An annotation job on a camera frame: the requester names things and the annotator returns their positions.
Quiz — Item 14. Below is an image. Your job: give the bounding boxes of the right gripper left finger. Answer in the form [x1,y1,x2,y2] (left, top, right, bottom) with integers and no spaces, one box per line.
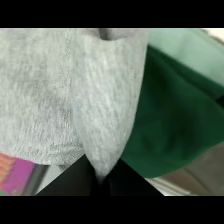
[34,154,102,197]

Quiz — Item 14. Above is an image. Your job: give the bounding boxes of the grey shirt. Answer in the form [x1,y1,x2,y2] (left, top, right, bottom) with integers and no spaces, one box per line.
[0,27,150,184]

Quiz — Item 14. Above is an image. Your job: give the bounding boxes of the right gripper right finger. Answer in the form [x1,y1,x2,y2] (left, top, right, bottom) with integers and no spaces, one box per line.
[100,158,164,197]

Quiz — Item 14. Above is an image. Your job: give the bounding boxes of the green garment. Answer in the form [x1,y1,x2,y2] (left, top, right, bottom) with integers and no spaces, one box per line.
[119,44,224,180]

